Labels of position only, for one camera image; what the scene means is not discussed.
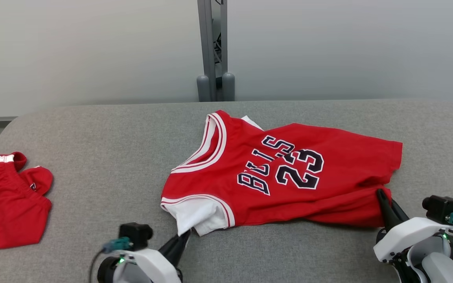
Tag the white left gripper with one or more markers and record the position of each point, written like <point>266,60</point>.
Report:
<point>159,271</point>

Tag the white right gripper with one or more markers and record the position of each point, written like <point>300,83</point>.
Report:
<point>403,236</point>

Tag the red basketball jersey number 23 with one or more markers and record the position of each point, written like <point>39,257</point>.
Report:
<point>328,177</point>

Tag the red shorts with white stripe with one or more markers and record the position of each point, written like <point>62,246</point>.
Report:
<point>6,204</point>

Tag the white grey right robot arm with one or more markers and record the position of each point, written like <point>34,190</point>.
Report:
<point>439,271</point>

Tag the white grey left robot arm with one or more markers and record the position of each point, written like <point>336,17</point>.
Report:
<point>106,273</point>

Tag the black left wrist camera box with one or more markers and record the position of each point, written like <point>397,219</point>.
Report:
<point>136,234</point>

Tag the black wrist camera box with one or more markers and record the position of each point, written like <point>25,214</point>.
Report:
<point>444,208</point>
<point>136,234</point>

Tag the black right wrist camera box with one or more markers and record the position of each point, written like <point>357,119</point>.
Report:
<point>444,208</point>

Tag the grey metal partition post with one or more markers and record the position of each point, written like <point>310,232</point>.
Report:
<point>207,39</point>

